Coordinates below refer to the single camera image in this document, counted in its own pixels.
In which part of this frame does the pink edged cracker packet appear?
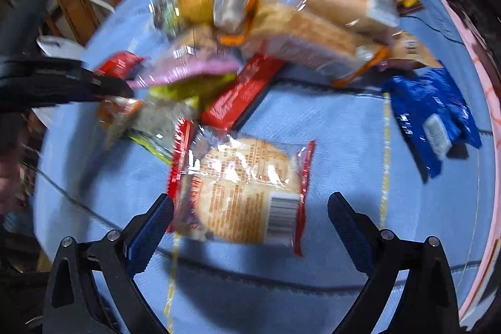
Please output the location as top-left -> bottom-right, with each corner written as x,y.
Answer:
127,25 -> 240,90

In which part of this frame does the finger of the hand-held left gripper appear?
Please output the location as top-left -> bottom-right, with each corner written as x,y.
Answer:
78,68 -> 136,102

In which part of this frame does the pink sheet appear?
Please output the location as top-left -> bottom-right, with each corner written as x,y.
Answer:
438,0 -> 501,327

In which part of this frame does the tan snack packet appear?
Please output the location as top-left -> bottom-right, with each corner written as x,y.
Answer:
385,32 -> 445,69

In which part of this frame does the brown snack packet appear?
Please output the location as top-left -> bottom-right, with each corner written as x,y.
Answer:
95,98 -> 145,149

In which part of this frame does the red edged round bread packet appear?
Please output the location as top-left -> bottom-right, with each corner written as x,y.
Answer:
168,119 -> 316,256

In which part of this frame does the orange edged cracker packet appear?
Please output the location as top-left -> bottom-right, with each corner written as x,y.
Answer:
239,3 -> 390,88

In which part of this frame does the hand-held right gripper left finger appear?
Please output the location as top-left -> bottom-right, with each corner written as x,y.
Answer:
43,194 -> 175,334

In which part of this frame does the red rectangular snack packet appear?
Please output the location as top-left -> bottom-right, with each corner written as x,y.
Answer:
200,54 -> 286,130

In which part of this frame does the white plastic bag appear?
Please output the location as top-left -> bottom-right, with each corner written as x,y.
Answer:
36,36 -> 87,58

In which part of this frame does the small red snack packet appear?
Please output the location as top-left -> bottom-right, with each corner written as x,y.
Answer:
95,51 -> 146,80

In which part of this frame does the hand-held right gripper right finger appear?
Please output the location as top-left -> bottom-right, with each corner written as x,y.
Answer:
328,192 -> 460,334

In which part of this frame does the blue striped tablecloth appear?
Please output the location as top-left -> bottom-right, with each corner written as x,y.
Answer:
33,0 -> 498,334

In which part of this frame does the blue snack packet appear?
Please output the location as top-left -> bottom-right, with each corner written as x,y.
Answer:
425,67 -> 483,150
381,78 -> 464,179

